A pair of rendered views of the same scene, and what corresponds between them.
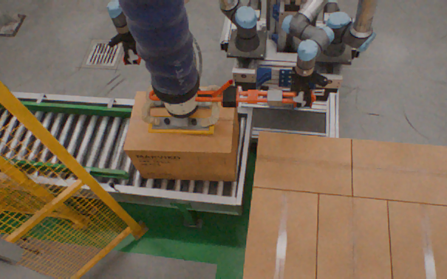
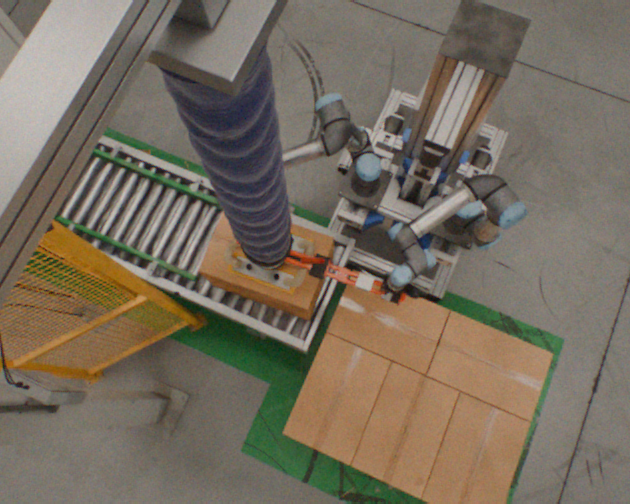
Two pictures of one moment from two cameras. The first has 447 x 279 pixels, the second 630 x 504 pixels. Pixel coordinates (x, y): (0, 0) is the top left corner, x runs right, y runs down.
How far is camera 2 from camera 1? 106 cm
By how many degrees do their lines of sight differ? 15
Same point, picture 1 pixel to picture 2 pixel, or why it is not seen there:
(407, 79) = (565, 231)
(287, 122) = (394, 251)
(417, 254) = (466, 455)
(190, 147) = (267, 290)
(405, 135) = (529, 302)
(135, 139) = (213, 262)
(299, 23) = (405, 239)
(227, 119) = not seen: hidden behind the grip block
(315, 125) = not seen: hidden behind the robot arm
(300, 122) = not seen: hidden behind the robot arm
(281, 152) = (369, 302)
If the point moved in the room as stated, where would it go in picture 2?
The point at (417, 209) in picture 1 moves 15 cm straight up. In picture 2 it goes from (486, 410) to (495, 411)
